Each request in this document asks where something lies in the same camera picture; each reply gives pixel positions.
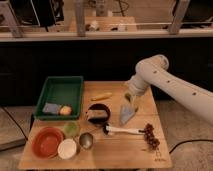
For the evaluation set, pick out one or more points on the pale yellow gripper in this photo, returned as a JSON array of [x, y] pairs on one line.
[[131, 99]]

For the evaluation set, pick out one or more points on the yellow banana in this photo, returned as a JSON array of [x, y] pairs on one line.
[[101, 96]]

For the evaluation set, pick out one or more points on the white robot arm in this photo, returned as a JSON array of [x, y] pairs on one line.
[[153, 71]]

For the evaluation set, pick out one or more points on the steel metal cup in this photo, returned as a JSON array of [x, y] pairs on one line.
[[86, 140]]

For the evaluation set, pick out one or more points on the green plastic cup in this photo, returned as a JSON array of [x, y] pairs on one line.
[[71, 129]]

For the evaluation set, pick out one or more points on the grey blue cloth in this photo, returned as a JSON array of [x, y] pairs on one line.
[[126, 113]]

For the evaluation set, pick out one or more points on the black bowl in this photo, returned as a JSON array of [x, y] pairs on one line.
[[99, 106]]

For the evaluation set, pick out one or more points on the brown bread slice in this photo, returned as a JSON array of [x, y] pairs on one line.
[[96, 114]]

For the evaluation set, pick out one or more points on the dark red grapes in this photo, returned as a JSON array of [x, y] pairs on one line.
[[150, 138]]

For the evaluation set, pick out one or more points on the orange yellow fruit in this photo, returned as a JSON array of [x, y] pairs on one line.
[[65, 110]]

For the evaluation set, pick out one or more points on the green plastic tray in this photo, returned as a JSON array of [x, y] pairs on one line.
[[61, 90]]

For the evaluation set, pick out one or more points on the white bowl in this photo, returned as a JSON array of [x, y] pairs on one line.
[[67, 149]]

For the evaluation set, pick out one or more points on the red plastic bowl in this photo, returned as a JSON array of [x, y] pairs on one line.
[[46, 142]]

